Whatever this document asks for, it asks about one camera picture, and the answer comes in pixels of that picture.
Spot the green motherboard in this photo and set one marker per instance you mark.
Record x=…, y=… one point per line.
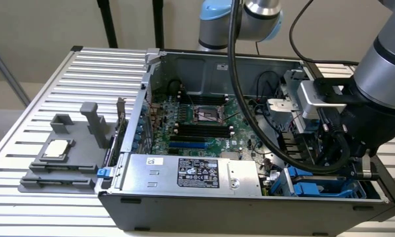
x=216, y=144

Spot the RAM stick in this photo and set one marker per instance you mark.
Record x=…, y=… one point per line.
x=54, y=182

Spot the blue disk bay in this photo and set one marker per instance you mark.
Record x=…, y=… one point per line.
x=303, y=187

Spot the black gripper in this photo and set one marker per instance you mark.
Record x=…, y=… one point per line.
x=375, y=126

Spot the grey metal frame bar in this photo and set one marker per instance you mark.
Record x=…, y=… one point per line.
x=7, y=69

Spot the silver chipset heatsink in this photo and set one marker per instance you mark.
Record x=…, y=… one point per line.
x=231, y=155

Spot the CPU socket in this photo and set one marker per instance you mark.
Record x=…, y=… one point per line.
x=208, y=114

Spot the black expansion slot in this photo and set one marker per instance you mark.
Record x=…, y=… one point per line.
x=186, y=138

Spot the grey parts rack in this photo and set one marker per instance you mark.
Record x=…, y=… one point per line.
x=86, y=148

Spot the blue case latch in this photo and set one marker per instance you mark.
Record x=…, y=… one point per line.
x=104, y=172

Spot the black open PC case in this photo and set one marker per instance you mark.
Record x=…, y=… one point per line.
x=236, y=212

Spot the black pole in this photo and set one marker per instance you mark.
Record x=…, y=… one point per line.
x=159, y=23
x=108, y=23

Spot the black RAM slot bank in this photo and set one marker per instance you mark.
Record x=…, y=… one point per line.
x=204, y=130
x=200, y=97

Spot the silver CPU chip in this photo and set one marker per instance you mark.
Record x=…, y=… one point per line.
x=58, y=148

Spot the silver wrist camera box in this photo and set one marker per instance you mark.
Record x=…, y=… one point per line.
x=311, y=98

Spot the blue expansion slot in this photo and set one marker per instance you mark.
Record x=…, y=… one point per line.
x=187, y=145

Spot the graphics card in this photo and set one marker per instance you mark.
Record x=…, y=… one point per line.
x=118, y=133

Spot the silver power supply unit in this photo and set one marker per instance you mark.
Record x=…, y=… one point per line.
x=171, y=175

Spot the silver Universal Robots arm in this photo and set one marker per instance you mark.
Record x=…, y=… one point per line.
x=386, y=64

